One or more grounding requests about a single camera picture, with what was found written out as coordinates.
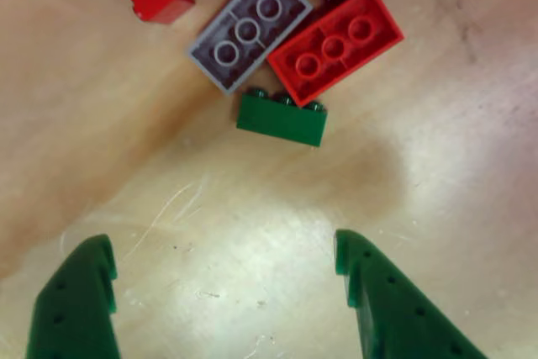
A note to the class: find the green narrow lego brick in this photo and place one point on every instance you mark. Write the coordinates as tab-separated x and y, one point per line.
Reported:
281	123

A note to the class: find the red upturned lego brick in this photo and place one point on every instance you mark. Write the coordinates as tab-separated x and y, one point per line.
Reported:
336	45

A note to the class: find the grey upturned lego brick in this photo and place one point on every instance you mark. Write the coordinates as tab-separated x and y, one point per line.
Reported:
248	31

